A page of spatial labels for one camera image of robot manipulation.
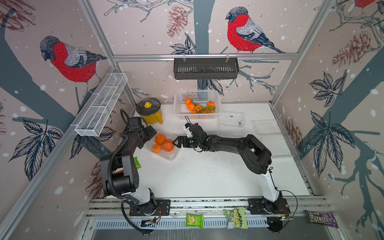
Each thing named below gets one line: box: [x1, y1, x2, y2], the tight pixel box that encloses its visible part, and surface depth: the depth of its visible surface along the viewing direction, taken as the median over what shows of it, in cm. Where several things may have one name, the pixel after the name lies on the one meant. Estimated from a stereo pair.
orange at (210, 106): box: [205, 100, 216, 111], surface depth 113 cm
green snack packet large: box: [223, 207, 249, 230], surface depth 71 cm
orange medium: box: [155, 133, 166, 145], surface depth 96 cm
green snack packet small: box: [186, 213, 204, 229], surface depth 71 cm
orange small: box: [152, 144, 161, 154], surface depth 94 cm
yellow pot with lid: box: [136, 98, 163, 125], surface depth 106 cm
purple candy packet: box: [307, 210, 339, 229], surface depth 71 cm
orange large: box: [163, 139, 175, 152], surface depth 92 cm
